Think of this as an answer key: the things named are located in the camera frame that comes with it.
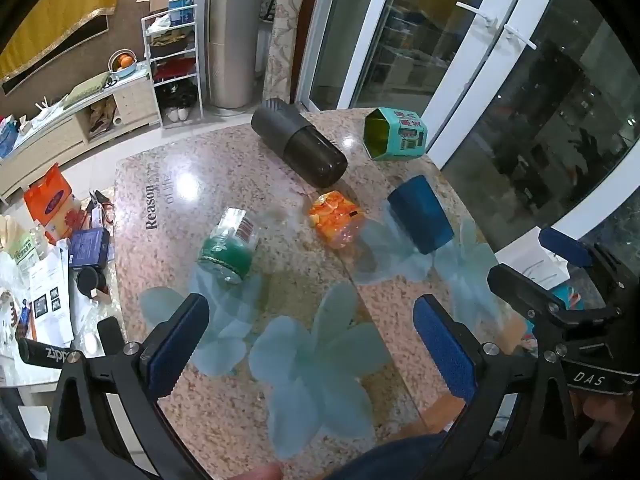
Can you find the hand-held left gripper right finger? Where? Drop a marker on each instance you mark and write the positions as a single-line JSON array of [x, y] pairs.
[[445, 345]]

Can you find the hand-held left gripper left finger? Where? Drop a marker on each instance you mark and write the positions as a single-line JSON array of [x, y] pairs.
[[172, 345]]

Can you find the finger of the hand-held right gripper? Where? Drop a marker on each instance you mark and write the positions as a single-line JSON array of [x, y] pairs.
[[520, 287], [565, 247]]

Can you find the clear cup with green base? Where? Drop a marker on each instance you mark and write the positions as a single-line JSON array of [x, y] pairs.
[[230, 247]]

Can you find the blue plastic cup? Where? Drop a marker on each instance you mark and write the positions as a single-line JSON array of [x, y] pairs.
[[420, 220]]

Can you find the orange printed plastic cup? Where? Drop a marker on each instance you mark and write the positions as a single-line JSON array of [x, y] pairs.
[[335, 217]]

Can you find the dark grey tumbler cup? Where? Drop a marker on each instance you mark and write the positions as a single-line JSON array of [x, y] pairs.
[[300, 142]]

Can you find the person's right hand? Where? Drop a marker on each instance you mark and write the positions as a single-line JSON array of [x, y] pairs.
[[607, 425]]

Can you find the white paper bag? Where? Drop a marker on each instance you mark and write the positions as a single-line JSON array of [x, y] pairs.
[[537, 266]]

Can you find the black round jar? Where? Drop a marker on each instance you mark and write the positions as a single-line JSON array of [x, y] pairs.
[[90, 280]]

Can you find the person's leg in jeans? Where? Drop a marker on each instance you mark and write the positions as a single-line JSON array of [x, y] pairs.
[[395, 457]]

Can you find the dark blue box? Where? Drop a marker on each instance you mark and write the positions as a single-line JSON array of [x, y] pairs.
[[90, 249]]

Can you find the black lighter box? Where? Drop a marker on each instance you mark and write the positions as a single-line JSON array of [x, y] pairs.
[[45, 352]]

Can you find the white printed papers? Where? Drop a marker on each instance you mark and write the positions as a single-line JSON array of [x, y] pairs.
[[50, 290]]

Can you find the green printed packet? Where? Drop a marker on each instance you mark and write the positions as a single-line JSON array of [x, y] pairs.
[[21, 250]]

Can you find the orange plastic bag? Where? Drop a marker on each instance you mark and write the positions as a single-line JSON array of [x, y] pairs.
[[52, 205]]

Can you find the teal hexagonal tin box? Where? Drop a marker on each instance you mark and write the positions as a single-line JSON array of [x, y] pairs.
[[395, 135]]

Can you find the white shoes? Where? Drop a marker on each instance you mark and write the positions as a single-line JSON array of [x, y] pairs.
[[178, 112]]

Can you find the beige sideboard cabinet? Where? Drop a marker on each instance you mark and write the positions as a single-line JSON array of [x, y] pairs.
[[60, 135]]

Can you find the blue tissue box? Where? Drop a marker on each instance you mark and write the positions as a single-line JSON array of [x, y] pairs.
[[7, 137]]

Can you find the green cushion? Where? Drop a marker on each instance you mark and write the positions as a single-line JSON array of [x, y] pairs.
[[87, 87]]

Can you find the white metal shelf rack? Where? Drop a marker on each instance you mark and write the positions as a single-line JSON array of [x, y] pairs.
[[196, 60]]

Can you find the fruit bowl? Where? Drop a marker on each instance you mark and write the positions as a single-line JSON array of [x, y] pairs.
[[122, 62]]

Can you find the standing air conditioner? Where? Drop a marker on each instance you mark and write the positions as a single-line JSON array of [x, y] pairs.
[[235, 35]]

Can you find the patterned curtain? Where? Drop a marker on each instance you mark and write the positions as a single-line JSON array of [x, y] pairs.
[[281, 30]]

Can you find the blue and white box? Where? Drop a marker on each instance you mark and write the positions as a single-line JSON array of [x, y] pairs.
[[181, 10]]

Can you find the yellow wall cloth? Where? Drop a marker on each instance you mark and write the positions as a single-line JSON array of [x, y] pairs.
[[60, 15]]

